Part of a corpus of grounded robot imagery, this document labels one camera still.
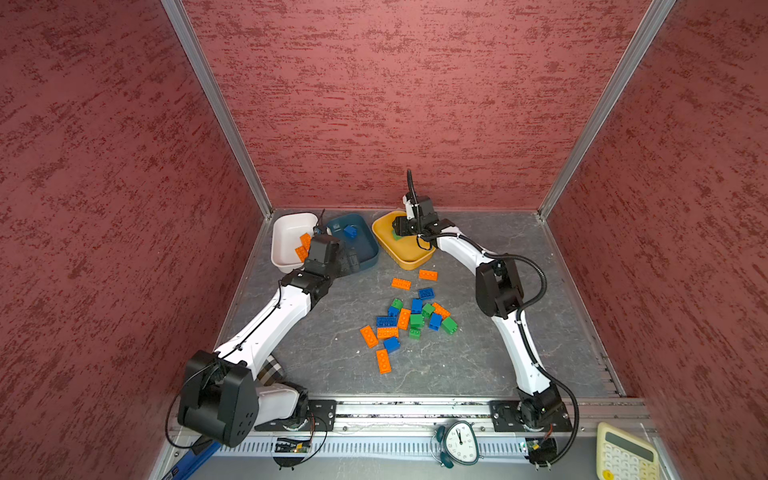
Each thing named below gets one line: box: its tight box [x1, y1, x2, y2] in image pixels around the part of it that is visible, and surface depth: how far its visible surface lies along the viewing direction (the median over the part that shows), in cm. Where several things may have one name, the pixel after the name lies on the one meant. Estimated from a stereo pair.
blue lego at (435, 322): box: [428, 313, 443, 331], surface depth 90 cm
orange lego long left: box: [360, 325, 379, 349], surface depth 89 cm
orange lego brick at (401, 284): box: [391, 278, 412, 291], surface depth 101 cm
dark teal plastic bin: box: [327, 213, 380, 271], surface depth 115 cm
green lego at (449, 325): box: [442, 316, 459, 335], surface depth 89 cm
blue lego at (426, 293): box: [418, 288, 435, 300], surface depth 99 cm
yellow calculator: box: [596, 422, 661, 480], surface depth 69 cm
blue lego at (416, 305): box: [411, 298, 423, 314], surface depth 94 cm
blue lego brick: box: [343, 225, 359, 239], surface depth 113 cm
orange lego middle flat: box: [377, 327, 399, 340], surface depth 89 cm
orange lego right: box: [432, 302, 451, 320], surface depth 94 cm
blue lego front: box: [383, 336, 401, 353], surface depth 88 cm
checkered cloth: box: [257, 353, 284, 386], surface depth 80 cm
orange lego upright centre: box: [398, 308, 411, 330], surface depth 93 cm
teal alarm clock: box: [430, 420, 484, 469], surface depth 69 cm
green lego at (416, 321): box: [410, 314, 424, 330], surface depth 91 cm
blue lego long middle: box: [376, 316, 397, 328], surface depth 91 cm
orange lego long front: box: [376, 349, 392, 374], surface depth 85 cm
